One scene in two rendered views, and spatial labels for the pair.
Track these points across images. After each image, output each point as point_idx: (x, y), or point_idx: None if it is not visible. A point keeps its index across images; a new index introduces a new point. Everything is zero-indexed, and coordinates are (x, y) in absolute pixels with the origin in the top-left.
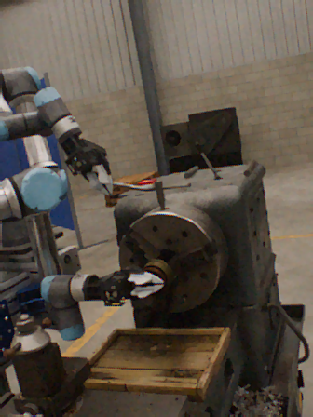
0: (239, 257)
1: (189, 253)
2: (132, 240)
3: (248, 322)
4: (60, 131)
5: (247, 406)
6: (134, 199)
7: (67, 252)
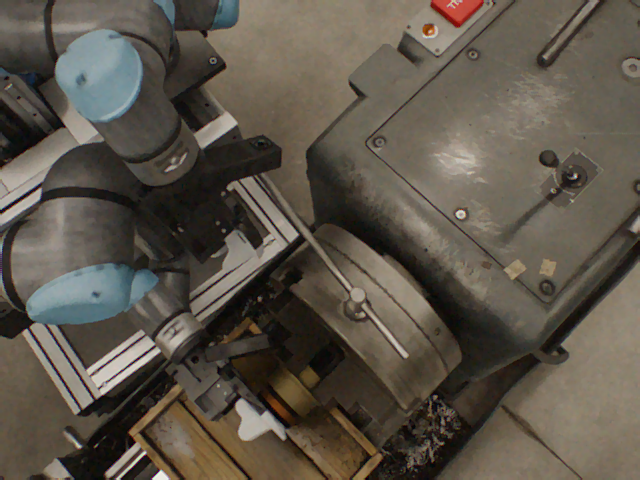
0: (481, 362)
1: (358, 402)
2: (280, 320)
3: (457, 376)
4: (135, 175)
5: (397, 431)
6: (352, 164)
7: (212, 144)
